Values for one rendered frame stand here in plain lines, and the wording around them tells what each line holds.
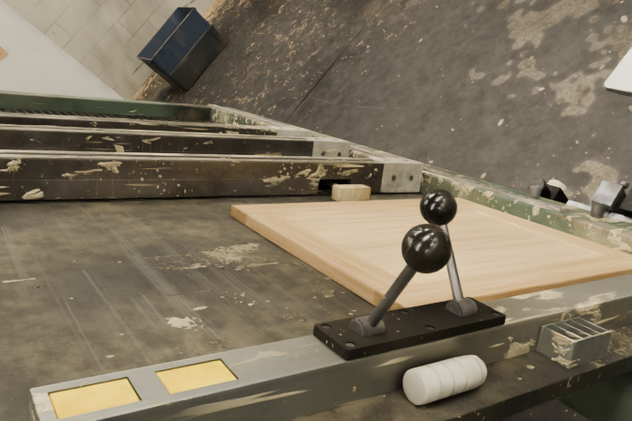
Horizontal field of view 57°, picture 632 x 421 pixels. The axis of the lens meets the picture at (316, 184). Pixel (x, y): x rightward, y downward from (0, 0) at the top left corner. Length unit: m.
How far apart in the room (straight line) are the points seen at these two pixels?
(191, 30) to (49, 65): 1.26
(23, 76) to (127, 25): 1.77
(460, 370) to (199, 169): 0.69
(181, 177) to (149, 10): 5.22
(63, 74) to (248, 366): 4.34
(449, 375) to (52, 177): 0.71
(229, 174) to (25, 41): 3.65
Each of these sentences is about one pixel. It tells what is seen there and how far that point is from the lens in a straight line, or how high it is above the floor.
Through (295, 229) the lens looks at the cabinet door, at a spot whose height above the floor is 1.32.
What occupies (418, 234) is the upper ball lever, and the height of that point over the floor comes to 1.54.
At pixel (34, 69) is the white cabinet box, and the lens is 4.70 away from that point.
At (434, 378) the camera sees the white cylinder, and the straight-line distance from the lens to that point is 0.52.
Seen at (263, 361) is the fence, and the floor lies 1.55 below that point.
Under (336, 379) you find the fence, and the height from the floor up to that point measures 1.50.
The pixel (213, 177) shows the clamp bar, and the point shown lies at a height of 1.35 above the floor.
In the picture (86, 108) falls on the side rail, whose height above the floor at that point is 1.28.
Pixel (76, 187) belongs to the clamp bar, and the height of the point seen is 1.53.
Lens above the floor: 1.86
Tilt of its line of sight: 35 degrees down
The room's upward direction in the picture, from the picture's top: 47 degrees counter-clockwise
